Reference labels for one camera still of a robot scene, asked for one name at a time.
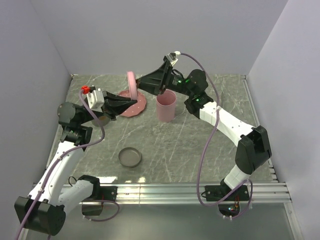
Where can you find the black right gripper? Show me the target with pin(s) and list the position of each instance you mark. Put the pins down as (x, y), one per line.
(157, 82)

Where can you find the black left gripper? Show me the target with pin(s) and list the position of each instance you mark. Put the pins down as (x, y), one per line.
(114, 105)

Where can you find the pink cylindrical container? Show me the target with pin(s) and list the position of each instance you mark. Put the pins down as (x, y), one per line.
(166, 106)

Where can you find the pink round lid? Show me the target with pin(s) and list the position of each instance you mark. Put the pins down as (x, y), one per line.
(132, 85)

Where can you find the grey round lid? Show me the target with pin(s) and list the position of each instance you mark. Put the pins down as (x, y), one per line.
(129, 157)

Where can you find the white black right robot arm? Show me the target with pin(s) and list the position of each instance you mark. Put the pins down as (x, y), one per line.
(253, 147)

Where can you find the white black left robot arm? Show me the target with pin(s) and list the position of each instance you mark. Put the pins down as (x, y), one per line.
(46, 207)

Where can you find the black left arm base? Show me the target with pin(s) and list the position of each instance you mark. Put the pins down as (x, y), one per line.
(94, 205)

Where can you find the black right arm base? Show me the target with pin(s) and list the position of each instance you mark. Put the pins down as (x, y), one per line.
(230, 206)

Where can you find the grey cylindrical container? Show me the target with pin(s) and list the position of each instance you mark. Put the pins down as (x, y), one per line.
(103, 120)

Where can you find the pink dotted plate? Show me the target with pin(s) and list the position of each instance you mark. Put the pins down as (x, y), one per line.
(137, 108)

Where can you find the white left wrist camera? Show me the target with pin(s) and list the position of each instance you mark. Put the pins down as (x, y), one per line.
(95, 97)

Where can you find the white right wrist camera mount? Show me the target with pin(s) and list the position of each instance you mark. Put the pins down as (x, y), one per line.
(172, 57)

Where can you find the aluminium rail frame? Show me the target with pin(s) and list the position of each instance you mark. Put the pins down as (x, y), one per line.
(158, 197)

